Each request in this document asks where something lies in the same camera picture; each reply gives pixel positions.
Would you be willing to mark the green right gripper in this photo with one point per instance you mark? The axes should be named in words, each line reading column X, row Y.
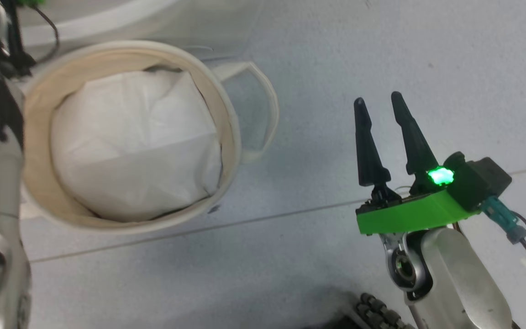
column 409, row 217

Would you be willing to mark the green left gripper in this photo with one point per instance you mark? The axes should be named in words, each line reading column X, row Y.
column 31, row 2

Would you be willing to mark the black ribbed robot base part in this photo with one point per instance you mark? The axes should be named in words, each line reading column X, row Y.
column 377, row 313

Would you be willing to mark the white front-load washing machine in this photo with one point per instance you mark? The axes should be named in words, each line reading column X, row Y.
column 208, row 23

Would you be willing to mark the cream canvas laundry basket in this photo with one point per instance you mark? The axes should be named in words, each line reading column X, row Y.
column 39, row 137

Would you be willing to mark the white liner sheet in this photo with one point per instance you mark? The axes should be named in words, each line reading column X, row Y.
column 130, row 146

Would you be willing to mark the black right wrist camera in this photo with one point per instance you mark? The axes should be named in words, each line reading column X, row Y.
column 482, row 180

